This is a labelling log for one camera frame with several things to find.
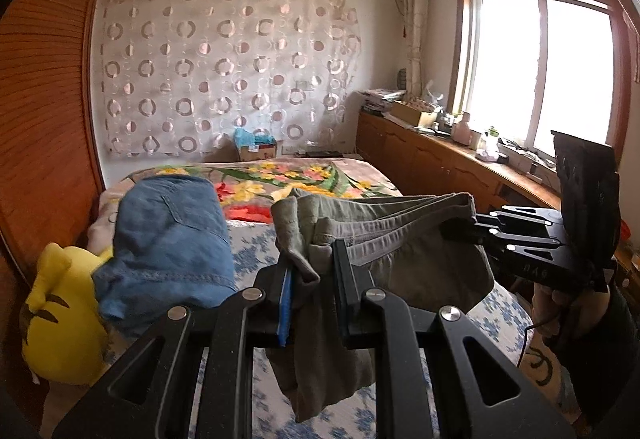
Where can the red paper item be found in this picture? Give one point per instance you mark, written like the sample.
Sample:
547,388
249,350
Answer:
625,231

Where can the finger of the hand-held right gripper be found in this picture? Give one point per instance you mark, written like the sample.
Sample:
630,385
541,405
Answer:
530,219
535,264

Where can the beige patterned floor rug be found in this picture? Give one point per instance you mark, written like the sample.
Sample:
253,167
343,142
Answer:
542,369

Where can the clear bottle green cap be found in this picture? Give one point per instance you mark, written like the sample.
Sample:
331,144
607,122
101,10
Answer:
491,144

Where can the pale pink bottle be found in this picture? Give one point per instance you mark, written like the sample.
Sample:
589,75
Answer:
461,131

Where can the clutter of small items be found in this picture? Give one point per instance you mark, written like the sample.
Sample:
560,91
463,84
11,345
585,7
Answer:
525,161

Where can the colourful flowered blanket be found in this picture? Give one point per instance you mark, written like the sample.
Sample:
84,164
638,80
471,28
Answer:
300,176

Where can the stack of papers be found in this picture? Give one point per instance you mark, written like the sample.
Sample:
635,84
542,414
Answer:
382,100

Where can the circle-patterned curtain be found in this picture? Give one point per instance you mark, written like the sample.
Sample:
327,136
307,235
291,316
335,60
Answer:
200,69

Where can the open brown cardboard box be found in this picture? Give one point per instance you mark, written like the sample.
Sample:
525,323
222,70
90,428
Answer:
407,113

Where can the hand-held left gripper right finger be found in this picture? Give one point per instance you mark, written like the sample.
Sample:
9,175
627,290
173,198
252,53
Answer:
345,299

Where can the long wooden cabinet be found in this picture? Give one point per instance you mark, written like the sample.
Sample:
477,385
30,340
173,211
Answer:
425,164

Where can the person's right hand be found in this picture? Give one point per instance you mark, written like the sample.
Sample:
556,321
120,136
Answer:
545,301

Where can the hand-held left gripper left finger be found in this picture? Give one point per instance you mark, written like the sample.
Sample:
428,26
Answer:
286,314

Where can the wooden slatted wardrobe door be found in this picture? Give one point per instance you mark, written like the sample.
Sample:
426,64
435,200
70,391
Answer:
45,119

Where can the black flat box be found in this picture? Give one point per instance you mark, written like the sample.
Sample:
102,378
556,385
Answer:
322,154

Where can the yellow plush toy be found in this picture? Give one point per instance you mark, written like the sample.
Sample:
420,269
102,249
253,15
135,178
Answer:
60,319

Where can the patterned window curtain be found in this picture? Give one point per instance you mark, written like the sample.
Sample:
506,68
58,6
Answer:
416,19

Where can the blue jeans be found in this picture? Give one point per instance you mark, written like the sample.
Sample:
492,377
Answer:
170,239

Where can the grey-green pants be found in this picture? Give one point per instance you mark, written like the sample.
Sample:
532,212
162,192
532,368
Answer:
400,264

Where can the person's right forearm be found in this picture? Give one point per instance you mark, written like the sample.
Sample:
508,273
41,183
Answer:
595,359

